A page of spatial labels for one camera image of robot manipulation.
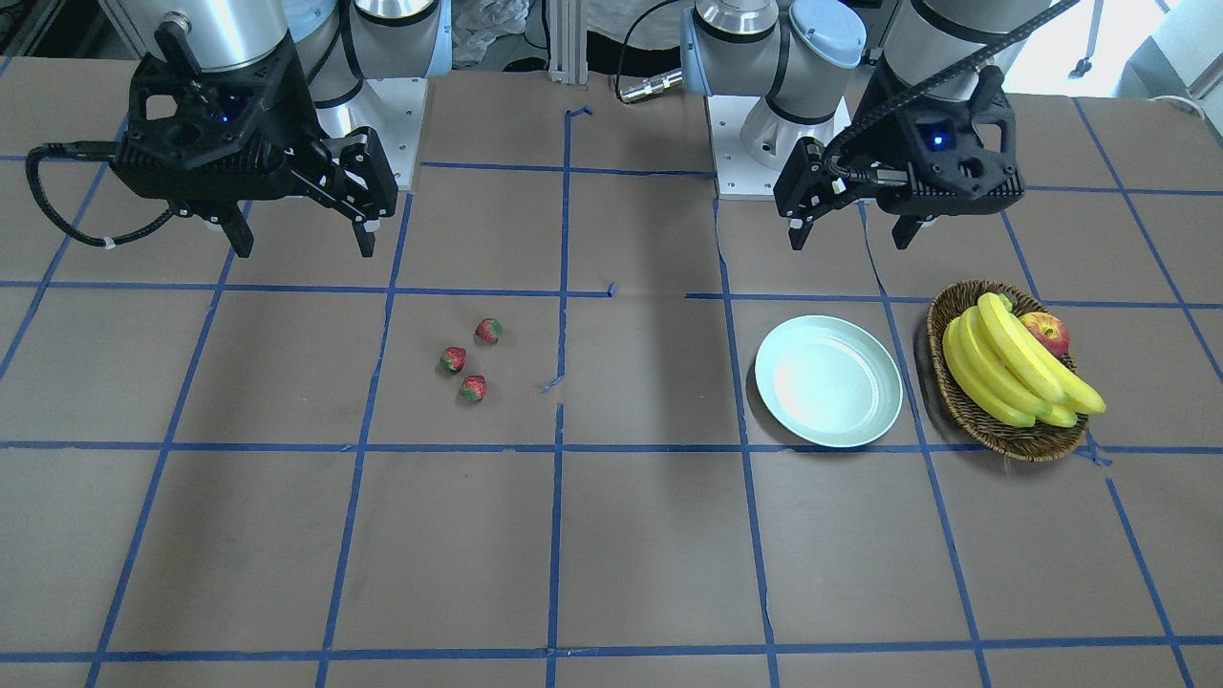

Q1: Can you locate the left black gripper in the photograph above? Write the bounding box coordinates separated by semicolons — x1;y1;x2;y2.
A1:
774;66;1025;251

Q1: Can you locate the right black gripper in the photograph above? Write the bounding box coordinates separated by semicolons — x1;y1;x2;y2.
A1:
110;21;397;258

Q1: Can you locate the strawberry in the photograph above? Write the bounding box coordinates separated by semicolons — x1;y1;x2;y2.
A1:
440;347;468;375
460;375;488;402
473;317;504;343

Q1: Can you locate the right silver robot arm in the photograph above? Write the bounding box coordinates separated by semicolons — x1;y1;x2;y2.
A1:
110;1;453;258

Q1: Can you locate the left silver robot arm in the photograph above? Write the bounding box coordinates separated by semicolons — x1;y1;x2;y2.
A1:
678;1;1069;251

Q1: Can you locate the light green plate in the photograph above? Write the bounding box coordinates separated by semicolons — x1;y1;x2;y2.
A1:
753;314;903;448

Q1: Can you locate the yellow banana bunch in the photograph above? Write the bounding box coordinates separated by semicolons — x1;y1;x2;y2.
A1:
942;292;1106;428

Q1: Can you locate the red apple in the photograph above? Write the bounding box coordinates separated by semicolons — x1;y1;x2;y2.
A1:
1020;310;1070;358

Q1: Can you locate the wicker basket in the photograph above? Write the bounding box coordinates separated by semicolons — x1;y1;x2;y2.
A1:
914;277;1088;462

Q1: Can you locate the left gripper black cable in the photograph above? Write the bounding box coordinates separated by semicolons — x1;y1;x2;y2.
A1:
824;0;1081;187

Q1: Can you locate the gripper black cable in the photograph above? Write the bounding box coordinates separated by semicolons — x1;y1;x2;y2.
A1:
824;0;1081;187
26;141;179;249

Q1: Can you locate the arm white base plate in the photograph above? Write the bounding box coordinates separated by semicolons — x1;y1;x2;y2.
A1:
704;94;854;202
316;77;429;192

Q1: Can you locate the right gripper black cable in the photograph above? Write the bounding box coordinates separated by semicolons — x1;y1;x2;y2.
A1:
26;141;179;249

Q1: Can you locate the silver cable connector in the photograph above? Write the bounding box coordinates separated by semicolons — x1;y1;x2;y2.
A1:
616;68;684;105

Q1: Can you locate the aluminium frame post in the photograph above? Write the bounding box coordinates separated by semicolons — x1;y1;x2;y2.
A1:
545;0;587;70

